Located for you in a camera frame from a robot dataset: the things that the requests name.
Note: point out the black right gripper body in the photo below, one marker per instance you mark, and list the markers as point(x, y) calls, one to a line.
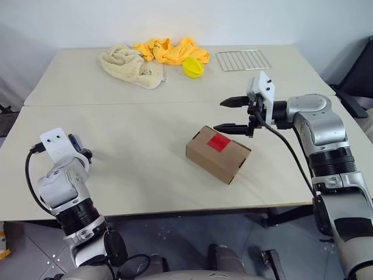
point(253, 112)

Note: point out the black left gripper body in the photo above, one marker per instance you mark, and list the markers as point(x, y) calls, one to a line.
point(87, 155)

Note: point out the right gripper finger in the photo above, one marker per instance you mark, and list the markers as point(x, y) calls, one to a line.
point(233, 102)
point(230, 128)

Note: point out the brown cardboard box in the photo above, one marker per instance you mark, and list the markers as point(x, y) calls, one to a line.
point(209, 159)

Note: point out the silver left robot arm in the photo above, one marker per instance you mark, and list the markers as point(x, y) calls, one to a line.
point(62, 186)

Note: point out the red tape patch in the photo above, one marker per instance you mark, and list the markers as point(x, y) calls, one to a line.
point(219, 142)

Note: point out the yellow ribbed plastic item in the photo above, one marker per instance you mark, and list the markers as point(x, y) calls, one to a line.
point(193, 67)

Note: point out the yellow cloth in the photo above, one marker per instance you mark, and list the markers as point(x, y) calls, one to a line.
point(172, 54)

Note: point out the beige towel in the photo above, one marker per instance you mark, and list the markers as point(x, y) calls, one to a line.
point(125, 64)

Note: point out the black chair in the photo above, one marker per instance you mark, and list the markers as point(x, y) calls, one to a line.
point(361, 78)

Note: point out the dark rounded shape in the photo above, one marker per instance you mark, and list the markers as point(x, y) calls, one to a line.
point(223, 258)
point(157, 262)

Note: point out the orange plastic object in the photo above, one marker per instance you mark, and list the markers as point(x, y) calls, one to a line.
point(3, 253)

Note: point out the black metal bar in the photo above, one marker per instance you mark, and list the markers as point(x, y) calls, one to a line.
point(274, 265)

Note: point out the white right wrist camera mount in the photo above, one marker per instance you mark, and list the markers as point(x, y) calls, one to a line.
point(265, 87)

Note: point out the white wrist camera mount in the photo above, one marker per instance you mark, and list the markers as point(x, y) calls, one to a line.
point(265, 87)
point(55, 143)

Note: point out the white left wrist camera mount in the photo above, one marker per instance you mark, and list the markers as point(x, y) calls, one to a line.
point(55, 143)

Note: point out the black table frame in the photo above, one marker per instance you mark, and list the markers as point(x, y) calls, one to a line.
point(279, 214)

